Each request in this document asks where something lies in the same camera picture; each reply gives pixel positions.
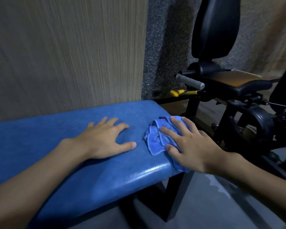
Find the person's right hand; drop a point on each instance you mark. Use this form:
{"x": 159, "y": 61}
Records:
{"x": 197, "y": 152}

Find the person's left hand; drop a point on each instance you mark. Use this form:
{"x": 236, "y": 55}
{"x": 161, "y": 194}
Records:
{"x": 102, "y": 140}

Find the blue microfibre cloth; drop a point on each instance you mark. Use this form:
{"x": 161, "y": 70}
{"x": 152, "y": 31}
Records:
{"x": 156, "y": 143}

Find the blue bench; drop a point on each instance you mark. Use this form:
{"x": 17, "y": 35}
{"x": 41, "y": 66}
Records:
{"x": 50, "y": 131}

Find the person's right forearm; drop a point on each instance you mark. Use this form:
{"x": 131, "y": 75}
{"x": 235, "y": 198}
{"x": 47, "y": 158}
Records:
{"x": 264, "y": 186}

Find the person's left forearm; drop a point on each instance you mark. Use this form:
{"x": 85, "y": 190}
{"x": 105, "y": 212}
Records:
{"x": 26, "y": 188}

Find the yellow adjustment pin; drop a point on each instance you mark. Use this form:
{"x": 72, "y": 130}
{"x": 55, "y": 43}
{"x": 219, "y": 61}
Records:
{"x": 174, "y": 93}

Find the black roller pad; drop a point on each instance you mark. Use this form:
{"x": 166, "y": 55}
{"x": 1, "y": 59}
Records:
{"x": 205, "y": 67}

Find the black curved machine pad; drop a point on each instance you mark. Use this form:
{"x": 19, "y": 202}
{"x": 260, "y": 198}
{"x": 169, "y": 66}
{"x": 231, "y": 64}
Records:
{"x": 284, "y": 92}

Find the black backrest pad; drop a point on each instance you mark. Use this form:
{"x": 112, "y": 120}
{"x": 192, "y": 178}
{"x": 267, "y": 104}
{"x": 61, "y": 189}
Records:
{"x": 214, "y": 28}

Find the black exercise machine frame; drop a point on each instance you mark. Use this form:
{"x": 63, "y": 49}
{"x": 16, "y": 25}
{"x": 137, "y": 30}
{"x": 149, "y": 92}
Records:
{"x": 259, "y": 121}

